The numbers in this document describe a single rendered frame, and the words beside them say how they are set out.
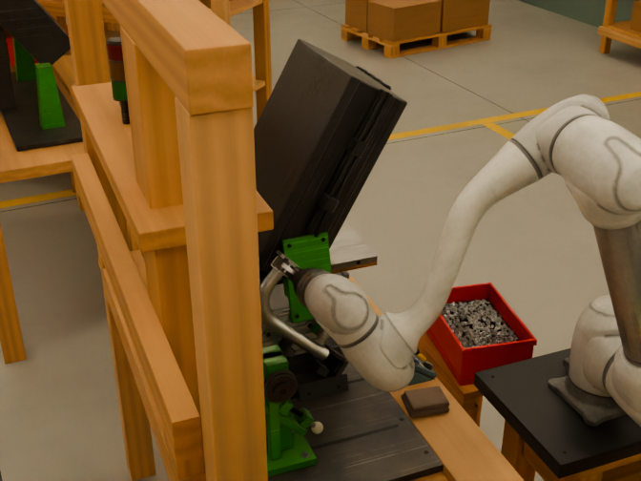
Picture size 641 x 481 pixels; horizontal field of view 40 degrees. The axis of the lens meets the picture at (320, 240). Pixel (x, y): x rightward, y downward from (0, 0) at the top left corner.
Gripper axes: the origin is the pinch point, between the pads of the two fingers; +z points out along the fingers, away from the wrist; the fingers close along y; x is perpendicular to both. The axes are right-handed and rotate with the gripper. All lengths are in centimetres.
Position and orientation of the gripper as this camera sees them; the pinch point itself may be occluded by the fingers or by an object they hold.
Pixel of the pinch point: (284, 268)
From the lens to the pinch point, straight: 207.6
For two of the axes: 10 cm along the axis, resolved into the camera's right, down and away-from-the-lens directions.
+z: -3.5, -1.8, 9.2
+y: -7.2, -5.8, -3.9
